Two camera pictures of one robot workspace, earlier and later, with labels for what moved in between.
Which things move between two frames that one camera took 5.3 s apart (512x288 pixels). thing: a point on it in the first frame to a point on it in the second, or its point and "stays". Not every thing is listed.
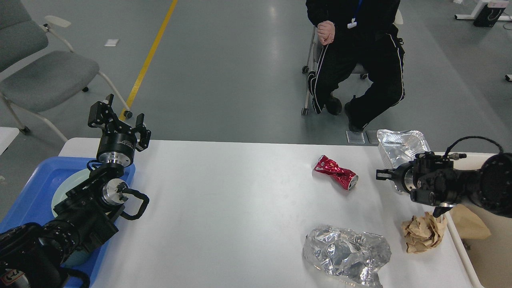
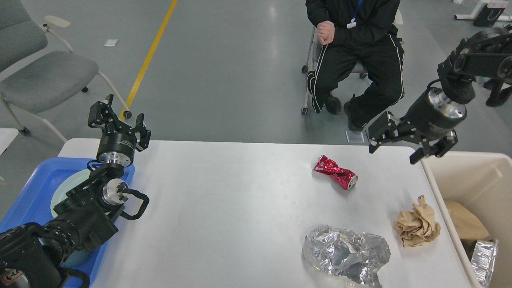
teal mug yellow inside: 77,257 stays
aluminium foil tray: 398,147 to 483,260
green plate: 69,183 stays
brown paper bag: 469,225 stays
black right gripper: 402,176 to 432,114
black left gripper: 117,148 stays
